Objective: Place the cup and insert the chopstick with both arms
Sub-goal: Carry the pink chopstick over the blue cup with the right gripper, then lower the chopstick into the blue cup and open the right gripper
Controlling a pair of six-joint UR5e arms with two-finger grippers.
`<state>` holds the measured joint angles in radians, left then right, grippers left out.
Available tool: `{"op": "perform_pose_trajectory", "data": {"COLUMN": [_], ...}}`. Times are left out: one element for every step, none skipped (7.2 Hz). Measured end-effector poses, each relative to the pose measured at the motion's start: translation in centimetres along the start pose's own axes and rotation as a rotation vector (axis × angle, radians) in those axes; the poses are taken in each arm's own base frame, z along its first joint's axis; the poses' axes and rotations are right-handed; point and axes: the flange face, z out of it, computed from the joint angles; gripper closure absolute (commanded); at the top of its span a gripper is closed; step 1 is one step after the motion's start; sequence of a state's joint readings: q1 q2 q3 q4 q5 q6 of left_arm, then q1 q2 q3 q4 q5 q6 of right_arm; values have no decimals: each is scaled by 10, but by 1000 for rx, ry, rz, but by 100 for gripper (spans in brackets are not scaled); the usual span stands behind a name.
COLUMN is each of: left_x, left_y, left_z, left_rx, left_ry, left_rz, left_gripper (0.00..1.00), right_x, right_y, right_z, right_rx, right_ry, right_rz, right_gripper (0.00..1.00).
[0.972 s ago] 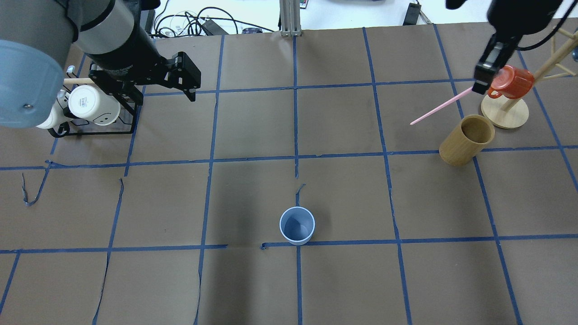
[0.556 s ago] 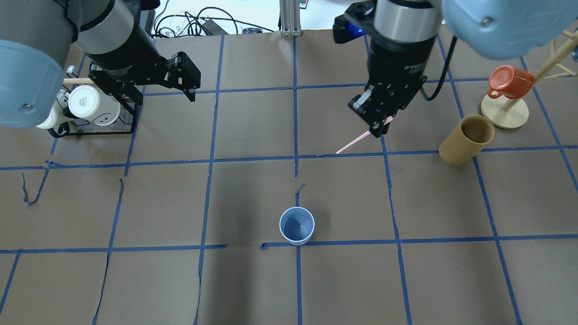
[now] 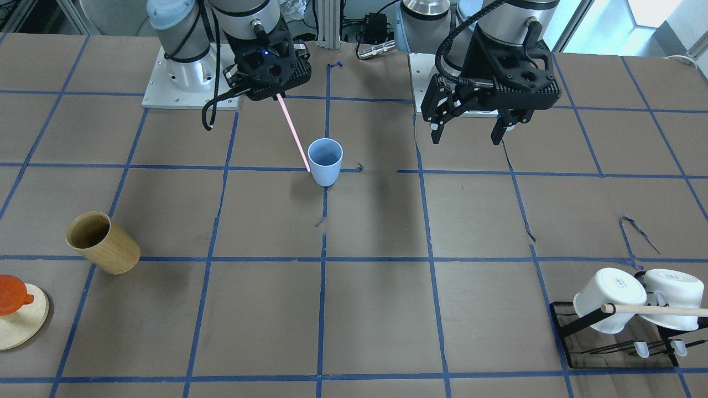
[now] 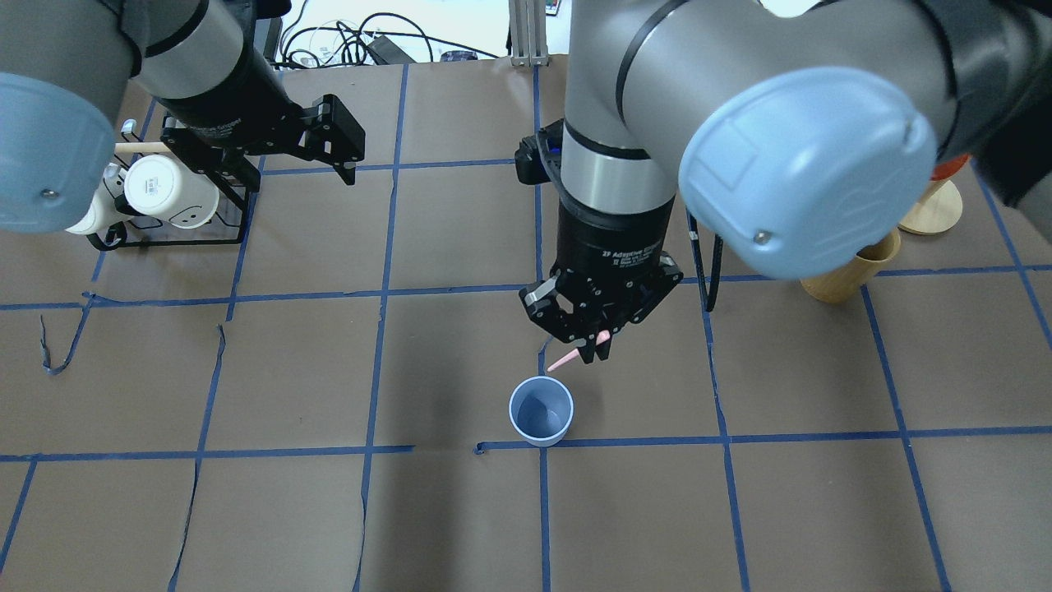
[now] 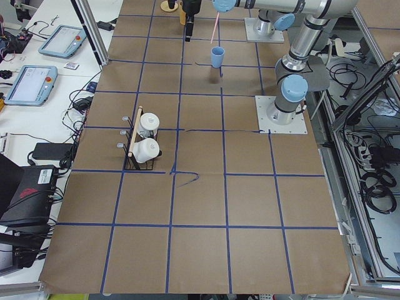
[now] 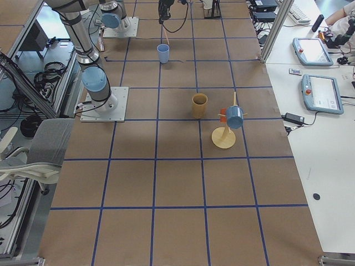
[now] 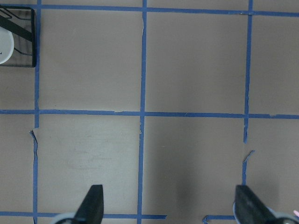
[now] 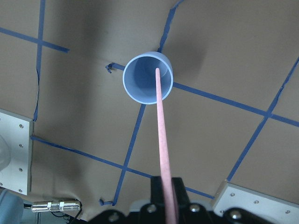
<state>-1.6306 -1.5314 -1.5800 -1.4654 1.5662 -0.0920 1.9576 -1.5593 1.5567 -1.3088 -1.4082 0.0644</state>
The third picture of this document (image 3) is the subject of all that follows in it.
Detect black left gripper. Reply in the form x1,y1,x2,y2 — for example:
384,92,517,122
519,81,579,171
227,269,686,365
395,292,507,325
420,36,562,145

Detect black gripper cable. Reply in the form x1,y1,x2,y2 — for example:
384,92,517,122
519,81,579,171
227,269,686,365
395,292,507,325
435,0,507,86

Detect black wire cup rack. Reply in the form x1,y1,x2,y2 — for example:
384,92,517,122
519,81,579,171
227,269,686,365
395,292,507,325
549,301,706,370

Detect black power brick with cables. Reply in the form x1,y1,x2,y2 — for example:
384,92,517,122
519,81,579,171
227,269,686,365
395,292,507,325
356,13,395,61

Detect white cup on rack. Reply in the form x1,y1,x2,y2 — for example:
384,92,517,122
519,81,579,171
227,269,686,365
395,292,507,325
573,268,647,317
640,269,705,332

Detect wooden mug tree stand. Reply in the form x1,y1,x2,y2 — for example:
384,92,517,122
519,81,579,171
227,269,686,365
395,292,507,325
1,283,50,350

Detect bamboo chopstick holder cup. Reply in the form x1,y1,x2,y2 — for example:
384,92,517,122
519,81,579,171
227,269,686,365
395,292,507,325
65,211,141,275

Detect light blue plastic cup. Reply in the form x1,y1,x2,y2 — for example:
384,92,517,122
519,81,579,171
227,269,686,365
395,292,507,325
308,138,344,188

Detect orange mug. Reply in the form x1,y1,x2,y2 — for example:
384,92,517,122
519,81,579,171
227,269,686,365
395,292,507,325
1,275,34,316

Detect wooden dowel stick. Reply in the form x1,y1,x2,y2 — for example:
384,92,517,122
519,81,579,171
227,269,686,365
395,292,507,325
599,303,708,317

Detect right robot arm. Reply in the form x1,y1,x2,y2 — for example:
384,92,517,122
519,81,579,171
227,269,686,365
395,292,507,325
142,1,312,110

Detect pink chopstick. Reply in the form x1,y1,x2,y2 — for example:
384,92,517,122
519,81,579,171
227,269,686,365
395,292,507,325
276,93,311,173

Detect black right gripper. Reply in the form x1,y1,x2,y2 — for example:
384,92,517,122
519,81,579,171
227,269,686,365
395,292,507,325
223,25,312,101

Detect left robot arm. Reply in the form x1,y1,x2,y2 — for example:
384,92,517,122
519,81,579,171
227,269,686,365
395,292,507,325
394,1,562,145

